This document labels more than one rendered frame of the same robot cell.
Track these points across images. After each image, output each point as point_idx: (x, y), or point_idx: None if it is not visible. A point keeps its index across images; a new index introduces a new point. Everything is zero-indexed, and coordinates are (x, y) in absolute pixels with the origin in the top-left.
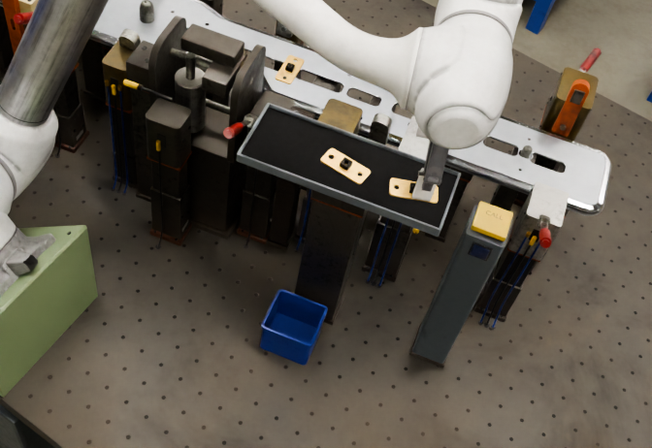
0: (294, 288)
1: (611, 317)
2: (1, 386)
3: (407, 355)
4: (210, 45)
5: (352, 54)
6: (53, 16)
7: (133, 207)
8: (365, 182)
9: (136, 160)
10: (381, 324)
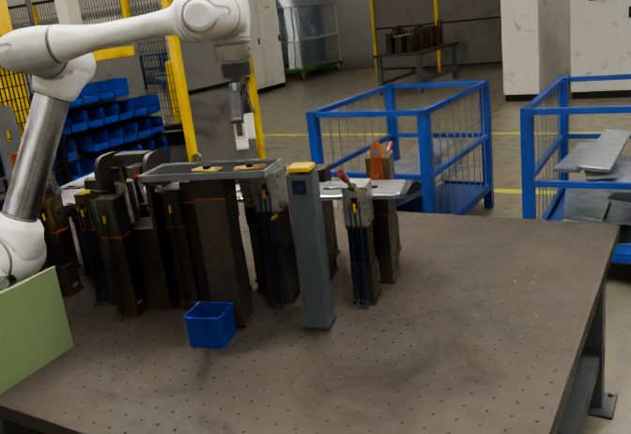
0: None
1: (458, 289)
2: None
3: (301, 331)
4: (130, 153)
5: (148, 18)
6: (29, 135)
7: (107, 308)
8: (219, 170)
9: (104, 268)
10: (283, 321)
